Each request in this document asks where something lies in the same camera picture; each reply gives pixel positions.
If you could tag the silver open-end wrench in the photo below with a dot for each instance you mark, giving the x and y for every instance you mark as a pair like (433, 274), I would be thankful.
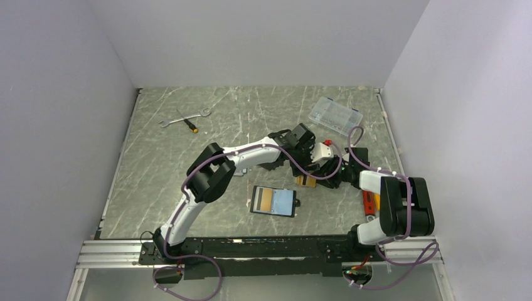
(202, 113)

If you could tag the black yellow screwdriver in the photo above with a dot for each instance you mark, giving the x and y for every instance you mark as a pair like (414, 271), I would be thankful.
(190, 125)

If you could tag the black leather card holder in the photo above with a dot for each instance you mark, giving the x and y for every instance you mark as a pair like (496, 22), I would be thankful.
(284, 202)

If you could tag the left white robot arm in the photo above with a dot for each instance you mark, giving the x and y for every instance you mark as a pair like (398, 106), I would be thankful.
(211, 173)

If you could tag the clear plastic organizer box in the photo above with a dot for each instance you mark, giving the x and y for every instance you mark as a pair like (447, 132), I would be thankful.
(335, 116)

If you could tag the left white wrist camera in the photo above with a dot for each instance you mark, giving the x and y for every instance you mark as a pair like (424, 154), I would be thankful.
(322, 151)

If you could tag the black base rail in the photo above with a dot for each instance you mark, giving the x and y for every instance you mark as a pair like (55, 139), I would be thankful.
(201, 257)

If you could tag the aluminium frame rail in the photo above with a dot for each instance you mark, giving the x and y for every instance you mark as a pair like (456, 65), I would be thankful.
(99, 254)

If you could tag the yellow handled tool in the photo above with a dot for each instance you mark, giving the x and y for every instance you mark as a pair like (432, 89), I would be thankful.
(377, 200)

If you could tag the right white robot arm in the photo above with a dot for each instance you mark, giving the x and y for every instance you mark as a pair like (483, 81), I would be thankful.
(405, 206)

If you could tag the tan wooden block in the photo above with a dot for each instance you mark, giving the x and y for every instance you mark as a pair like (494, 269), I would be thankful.
(305, 181)

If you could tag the orange handled tool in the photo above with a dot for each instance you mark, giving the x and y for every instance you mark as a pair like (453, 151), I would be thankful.
(369, 205)

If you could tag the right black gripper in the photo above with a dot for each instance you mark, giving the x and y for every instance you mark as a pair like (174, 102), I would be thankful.
(330, 182)

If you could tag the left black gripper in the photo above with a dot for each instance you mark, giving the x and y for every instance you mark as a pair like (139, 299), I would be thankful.
(313, 168)

